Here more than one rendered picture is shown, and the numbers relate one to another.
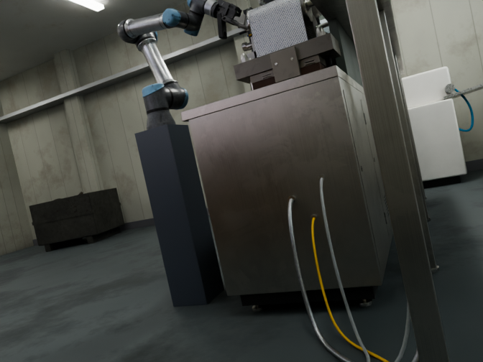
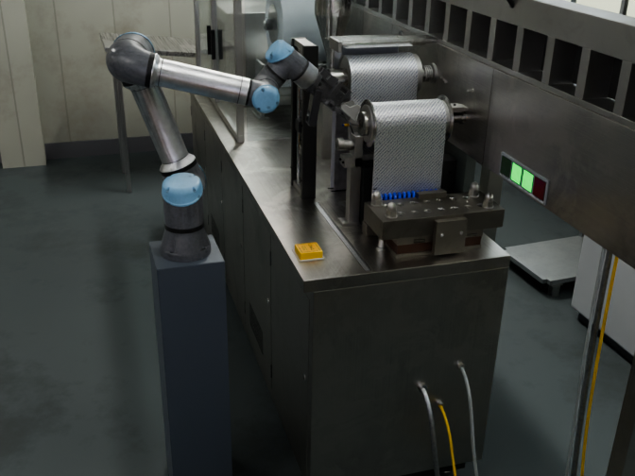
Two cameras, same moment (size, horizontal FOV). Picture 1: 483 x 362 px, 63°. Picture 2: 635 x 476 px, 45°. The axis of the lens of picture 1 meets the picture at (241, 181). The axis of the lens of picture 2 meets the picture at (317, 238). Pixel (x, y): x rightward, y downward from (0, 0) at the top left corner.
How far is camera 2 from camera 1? 1.95 m
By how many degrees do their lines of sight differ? 46
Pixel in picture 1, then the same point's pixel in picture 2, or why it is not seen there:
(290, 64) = (457, 238)
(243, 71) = (393, 231)
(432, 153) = not seen: hidden behind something
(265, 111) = (420, 293)
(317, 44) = (488, 219)
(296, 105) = (457, 290)
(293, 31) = (428, 160)
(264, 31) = (392, 149)
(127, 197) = not seen: outside the picture
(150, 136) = (188, 277)
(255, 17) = (386, 127)
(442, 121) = not seen: hidden behind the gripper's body
